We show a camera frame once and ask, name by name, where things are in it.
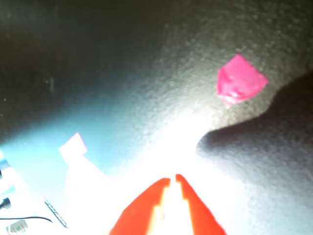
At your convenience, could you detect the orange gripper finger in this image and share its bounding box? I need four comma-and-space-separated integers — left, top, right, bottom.
108, 178, 171, 235
175, 174, 227, 235

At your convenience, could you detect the white block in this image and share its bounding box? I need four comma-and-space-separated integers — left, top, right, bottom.
58, 133, 88, 164

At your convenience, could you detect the black plug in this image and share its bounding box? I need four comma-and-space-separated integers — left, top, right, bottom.
0, 197, 12, 211

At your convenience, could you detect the pink tape square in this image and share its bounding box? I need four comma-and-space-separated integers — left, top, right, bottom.
216, 53, 270, 109

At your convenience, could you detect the black cable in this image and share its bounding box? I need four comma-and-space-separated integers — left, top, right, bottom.
0, 215, 54, 224

